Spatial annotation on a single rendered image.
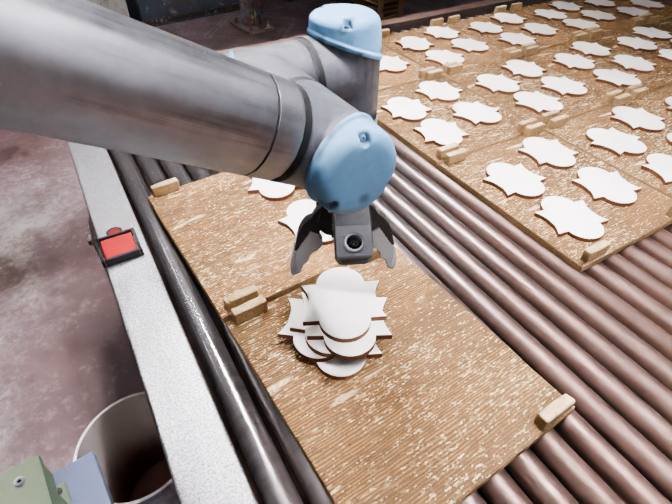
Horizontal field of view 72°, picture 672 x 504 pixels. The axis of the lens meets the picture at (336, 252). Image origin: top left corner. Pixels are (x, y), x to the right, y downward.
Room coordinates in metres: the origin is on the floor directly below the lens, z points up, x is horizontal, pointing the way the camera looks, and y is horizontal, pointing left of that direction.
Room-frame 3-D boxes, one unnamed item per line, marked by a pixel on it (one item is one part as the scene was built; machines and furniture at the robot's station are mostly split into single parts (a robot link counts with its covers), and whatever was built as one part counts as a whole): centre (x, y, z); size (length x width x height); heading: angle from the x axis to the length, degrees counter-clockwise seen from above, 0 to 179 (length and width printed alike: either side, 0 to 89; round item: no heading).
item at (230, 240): (0.75, 0.16, 0.93); 0.41 x 0.35 x 0.02; 34
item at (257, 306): (0.49, 0.14, 0.95); 0.06 x 0.02 x 0.03; 123
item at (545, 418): (0.31, -0.30, 0.95); 0.06 x 0.02 x 0.03; 123
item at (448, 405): (0.40, -0.08, 0.93); 0.41 x 0.35 x 0.02; 33
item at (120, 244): (0.68, 0.43, 0.92); 0.06 x 0.06 x 0.01; 30
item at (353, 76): (0.50, -0.01, 1.34); 0.09 x 0.08 x 0.11; 122
